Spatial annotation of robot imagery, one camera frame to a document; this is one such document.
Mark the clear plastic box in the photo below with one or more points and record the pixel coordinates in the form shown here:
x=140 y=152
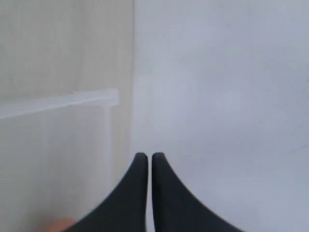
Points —
x=55 y=158

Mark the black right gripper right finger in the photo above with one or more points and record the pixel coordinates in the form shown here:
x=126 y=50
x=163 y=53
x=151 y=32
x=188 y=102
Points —
x=175 y=208

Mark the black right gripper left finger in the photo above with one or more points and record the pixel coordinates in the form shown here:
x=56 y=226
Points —
x=124 y=210

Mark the brown egg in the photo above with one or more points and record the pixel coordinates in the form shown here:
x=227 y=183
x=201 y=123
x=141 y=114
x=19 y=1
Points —
x=59 y=225

